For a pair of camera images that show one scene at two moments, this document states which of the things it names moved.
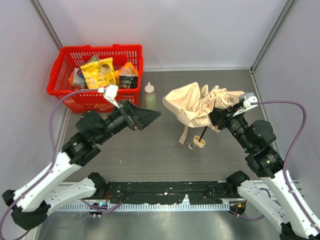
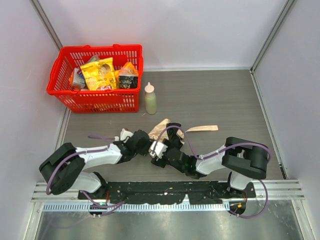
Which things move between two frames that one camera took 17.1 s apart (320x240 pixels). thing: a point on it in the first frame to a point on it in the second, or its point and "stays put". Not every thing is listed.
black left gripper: (128, 116) to (144, 141)
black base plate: (169, 192) stays put
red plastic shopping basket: (75, 75) stays put
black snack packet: (128, 81) stays put
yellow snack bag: (98, 74) stays put
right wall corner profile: (265, 46) stays put
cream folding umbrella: (193, 105) to (160, 131)
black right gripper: (225, 117) to (173, 139)
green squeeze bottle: (150, 98) stays put
